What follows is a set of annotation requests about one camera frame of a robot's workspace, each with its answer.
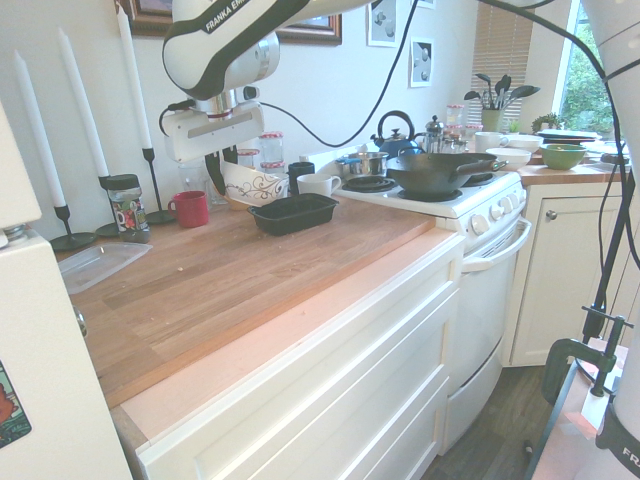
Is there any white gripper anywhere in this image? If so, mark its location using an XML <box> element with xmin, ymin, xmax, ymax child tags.
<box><xmin>163</xmin><ymin>101</ymin><xmax>266</xmax><ymax>196</ymax></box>

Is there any white bowl with swirl pattern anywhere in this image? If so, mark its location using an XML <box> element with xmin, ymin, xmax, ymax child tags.
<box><xmin>219</xmin><ymin>158</ymin><xmax>292</xmax><ymax>204</ymax></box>

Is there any tall jar red checkered lid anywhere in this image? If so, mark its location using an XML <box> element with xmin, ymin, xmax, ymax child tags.
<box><xmin>257</xmin><ymin>130</ymin><xmax>285</xmax><ymax>164</ymax></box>

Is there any red mug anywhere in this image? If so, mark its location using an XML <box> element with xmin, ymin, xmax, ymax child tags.
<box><xmin>167</xmin><ymin>190</ymin><xmax>210</xmax><ymax>229</ymax></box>

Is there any black mug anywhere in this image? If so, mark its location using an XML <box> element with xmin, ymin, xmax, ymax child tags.
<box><xmin>286</xmin><ymin>161</ymin><xmax>316</xmax><ymax>197</ymax></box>

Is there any tall black candle holder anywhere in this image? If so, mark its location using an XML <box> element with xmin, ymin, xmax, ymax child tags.
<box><xmin>142</xmin><ymin>147</ymin><xmax>177</xmax><ymax>226</ymax></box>

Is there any black plastic food container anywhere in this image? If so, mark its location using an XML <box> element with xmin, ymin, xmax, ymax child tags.
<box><xmin>247</xmin><ymin>192</ymin><xmax>341</xmax><ymax>237</ymax></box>

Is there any large white mug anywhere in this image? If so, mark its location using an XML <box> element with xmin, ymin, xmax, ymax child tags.
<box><xmin>296</xmin><ymin>173</ymin><xmax>343</xmax><ymax>199</ymax></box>

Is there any spice jar with black lid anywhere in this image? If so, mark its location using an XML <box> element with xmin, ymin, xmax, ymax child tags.
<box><xmin>105</xmin><ymin>173</ymin><xmax>151</xmax><ymax>244</ymax></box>

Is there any medium white taper candle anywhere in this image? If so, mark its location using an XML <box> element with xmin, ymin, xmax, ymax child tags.
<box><xmin>57</xmin><ymin>27</ymin><xmax>110</xmax><ymax>178</ymax></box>

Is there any clear plastic lid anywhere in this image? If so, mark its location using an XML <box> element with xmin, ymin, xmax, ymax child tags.
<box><xmin>57</xmin><ymin>241</ymin><xmax>154</xmax><ymax>296</ymax></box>

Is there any short black candle holder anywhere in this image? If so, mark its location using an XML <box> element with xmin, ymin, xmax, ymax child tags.
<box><xmin>49</xmin><ymin>204</ymin><xmax>98</xmax><ymax>253</ymax></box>

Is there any short white taper candle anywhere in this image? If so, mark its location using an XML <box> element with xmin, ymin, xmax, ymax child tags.
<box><xmin>13</xmin><ymin>49</ymin><xmax>67</xmax><ymax>208</ymax></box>

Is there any black wok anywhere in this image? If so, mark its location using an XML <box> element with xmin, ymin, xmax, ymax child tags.
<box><xmin>385</xmin><ymin>152</ymin><xmax>509</xmax><ymax>198</ymax></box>

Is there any large black and white photo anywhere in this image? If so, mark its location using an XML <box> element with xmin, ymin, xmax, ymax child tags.
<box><xmin>367</xmin><ymin>0</ymin><xmax>399</xmax><ymax>49</ymax></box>

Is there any glass french press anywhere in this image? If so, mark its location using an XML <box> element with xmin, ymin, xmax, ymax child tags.
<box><xmin>424</xmin><ymin>114</ymin><xmax>447</xmax><ymax>154</ymax></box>

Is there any small black and white photo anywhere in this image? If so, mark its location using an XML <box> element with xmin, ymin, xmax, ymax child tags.
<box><xmin>409</xmin><ymin>37</ymin><xmax>436</xmax><ymax>89</ymax></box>

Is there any white drawer cabinet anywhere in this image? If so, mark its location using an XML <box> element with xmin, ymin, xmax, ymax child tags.
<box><xmin>134</xmin><ymin>234</ymin><xmax>469</xmax><ymax>480</ymax></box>

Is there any white refrigerator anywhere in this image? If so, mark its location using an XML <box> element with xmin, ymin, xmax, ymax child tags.
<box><xmin>0</xmin><ymin>99</ymin><xmax>134</xmax><ymax>480</ymax></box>

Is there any wooden window blind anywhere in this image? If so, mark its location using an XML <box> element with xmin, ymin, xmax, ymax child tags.
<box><xmin>472</xmin><ymin>2</ymin><xmax>536</xmax><ymax>127</ymax></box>

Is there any white kitchen stove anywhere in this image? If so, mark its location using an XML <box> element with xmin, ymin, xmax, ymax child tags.
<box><xmin>302</xmin><ymin>144</ymin><xmax>534</xmax><ymax>456</ymax></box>

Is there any wide white bowl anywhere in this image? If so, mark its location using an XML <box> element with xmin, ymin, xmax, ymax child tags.
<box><xmin>502</xmin><ymin>133</ymin><xmax>544</xmax><ymax>154</ymax></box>

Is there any colourful fridge magnet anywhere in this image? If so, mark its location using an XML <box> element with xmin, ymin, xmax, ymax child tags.
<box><xmin>0</xmin><ymin>359</ymin><xmax>33</xmax><ymax>449</ymax></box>

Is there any small green plant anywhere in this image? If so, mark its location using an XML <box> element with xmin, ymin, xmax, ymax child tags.
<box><xmin>530</xmin><ymin>112</ymin><xmax>559</xmax><ymax>134</ymax></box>

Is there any green bowl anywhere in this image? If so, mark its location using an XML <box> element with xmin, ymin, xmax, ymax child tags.
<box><xmin>538</xmin><ymin>143</ymin><xmax>588</xmax><ymax>171</ymax></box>

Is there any white door cabinet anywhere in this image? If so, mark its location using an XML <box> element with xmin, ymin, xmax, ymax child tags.
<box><xmin>509</xmin><ymin>180</ymin><xmax>640</xmax><ymax>369</ymax></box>

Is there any green metal clamp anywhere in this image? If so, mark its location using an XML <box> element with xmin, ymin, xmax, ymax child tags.
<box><xmin>542</xmin><ymin>314</ymin><xmax>637</xmax><ymax>407</ymax></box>

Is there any black stand pole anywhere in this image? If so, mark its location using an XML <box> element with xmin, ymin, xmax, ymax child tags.
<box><xmin>581</xmin><ymin>164</ymin><xmax>640</xmax><ymax>346</ymax></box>

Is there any pink topped robot table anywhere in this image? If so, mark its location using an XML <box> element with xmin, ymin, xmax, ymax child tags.
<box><xmin>524</xmin><ymin>337</ymin><xmax>640</xmax><ymax>480</ymax></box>

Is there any steel saucepan blue handle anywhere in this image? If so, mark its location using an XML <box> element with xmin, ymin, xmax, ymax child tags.
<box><xmin>335</xmin><ymin>151</ymin><xmax>391</xmax><ymax>178</ymax></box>

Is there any blue kettle black handle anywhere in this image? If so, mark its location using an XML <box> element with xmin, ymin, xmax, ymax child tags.
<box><xmin>370</xmin><ymin>110</ymin><xmax>427</xmax><ymax>157</ymax></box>

